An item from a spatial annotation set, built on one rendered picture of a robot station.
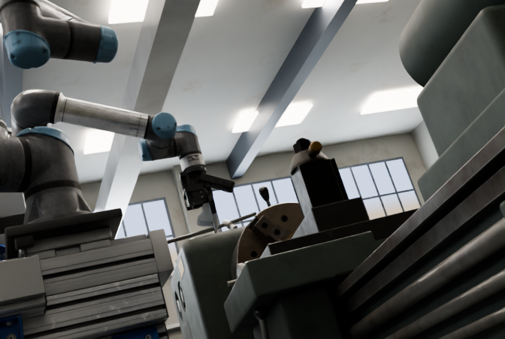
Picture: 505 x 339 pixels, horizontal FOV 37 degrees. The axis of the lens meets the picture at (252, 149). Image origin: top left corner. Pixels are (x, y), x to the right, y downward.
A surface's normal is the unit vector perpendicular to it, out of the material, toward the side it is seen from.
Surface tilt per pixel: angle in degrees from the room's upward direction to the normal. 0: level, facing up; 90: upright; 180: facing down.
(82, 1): 180
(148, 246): 90
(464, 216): 90
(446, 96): 90
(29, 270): 90
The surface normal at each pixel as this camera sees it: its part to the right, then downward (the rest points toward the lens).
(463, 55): -0.95, 0.20
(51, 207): -0.03, -0.64
